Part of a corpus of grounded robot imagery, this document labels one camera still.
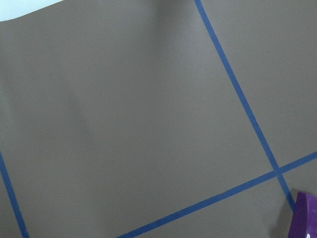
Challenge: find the purple trapezoid block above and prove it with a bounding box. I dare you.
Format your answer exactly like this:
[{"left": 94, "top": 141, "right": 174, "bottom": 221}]
[{"left": 288, "top": 191, "right": 317, "bottom": 238}]

